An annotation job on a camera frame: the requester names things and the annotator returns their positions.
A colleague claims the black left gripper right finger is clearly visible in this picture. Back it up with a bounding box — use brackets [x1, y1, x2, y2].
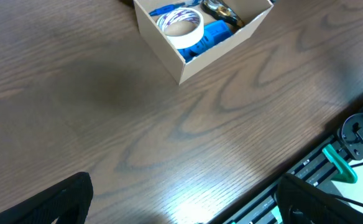
[276, 174, 363, 223]

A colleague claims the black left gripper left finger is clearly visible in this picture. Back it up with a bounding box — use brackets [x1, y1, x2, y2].
[0, 172, 93, 224]

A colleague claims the blue plastic case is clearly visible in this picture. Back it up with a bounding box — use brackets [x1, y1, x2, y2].
[178, 21, 233, 62]

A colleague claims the brown cardboard box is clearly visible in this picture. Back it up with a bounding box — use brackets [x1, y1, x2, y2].
[134, 0, 273, 84]

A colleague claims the yellow correction tape dispenser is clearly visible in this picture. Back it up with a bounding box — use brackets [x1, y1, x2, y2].
[201, 0, 244, 28]

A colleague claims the blue ballpoint pen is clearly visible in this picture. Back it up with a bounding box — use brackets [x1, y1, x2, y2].
[149, 0, 201, 16]

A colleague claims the white masking tape roll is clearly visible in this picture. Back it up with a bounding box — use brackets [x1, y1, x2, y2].
[156, 7, 204, 49]

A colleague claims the right black cable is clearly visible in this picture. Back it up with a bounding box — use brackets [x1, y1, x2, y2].
[327, 157, 363, 214]

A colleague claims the green clamp handle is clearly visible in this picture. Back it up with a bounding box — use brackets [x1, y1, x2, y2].
[322, 144, 358, 184]

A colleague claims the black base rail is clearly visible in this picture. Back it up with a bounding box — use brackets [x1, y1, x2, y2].
[212, 107, 363, 223]

